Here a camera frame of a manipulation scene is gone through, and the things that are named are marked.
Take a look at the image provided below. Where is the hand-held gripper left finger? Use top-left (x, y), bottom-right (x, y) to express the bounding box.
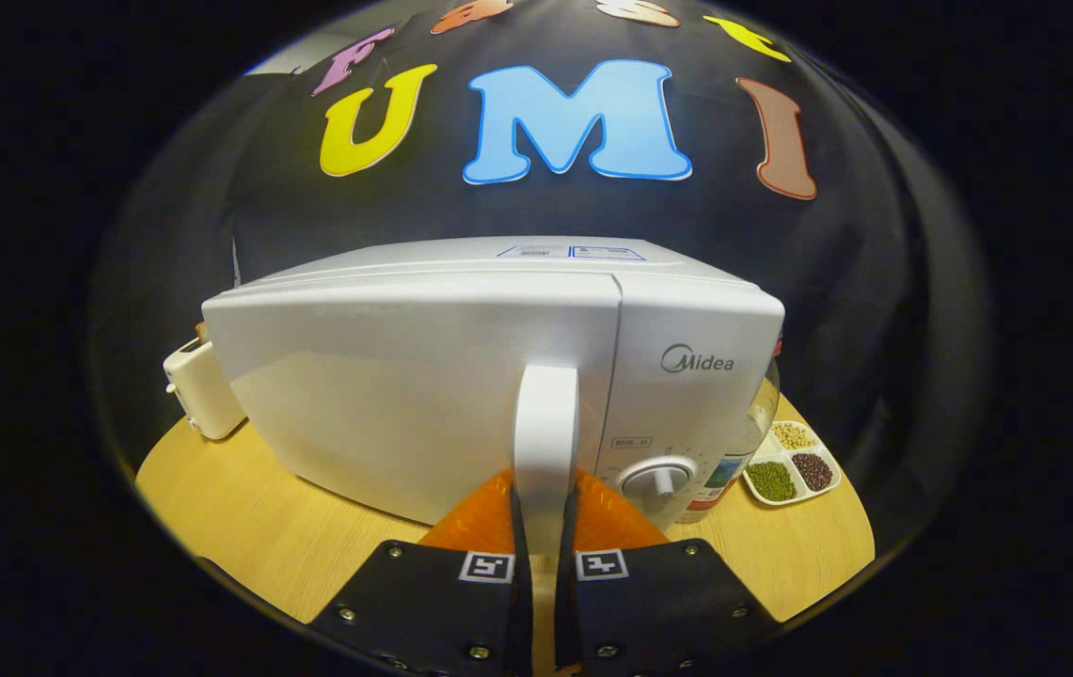
top-left (310, 468), bottom-right (534, 677)

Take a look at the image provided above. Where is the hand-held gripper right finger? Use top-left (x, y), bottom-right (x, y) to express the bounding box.
top-left (555, 470), bottom-right (781, 677)

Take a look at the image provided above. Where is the white microwave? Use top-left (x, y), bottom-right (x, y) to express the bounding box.
top-left (202, 235), bottom-right (786, 556)

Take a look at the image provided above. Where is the clear plastic bottle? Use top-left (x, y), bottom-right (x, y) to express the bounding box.
top-left (677, 357), bottom-right (781, 525)

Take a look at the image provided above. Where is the white divided dish of beans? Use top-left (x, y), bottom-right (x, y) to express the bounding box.
top-left (743, 420), bottom-right (843, 507)

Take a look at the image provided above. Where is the white toaster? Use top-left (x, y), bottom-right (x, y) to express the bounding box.
top-left (163, 337), bottom-right (247, 441)

